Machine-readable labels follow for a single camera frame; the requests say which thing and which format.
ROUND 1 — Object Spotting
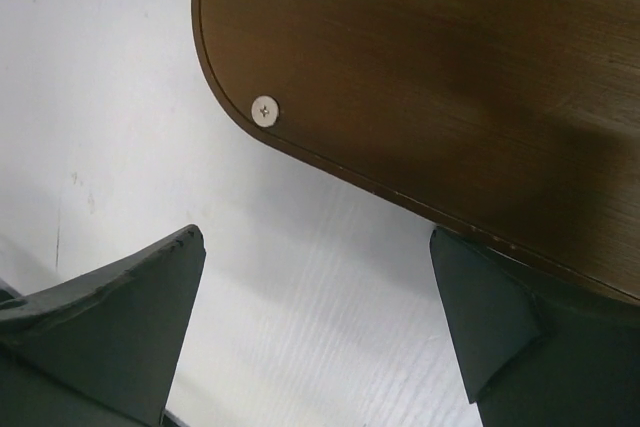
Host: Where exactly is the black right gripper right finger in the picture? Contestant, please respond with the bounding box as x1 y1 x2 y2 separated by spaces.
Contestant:
430 228 639 426

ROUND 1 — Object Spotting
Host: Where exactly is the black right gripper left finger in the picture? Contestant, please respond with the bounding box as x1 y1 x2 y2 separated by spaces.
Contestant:
1 225 206 426

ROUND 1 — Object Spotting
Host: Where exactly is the brown oval wooden tray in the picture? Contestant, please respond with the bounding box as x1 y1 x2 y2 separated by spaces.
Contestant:
192 0 639 303

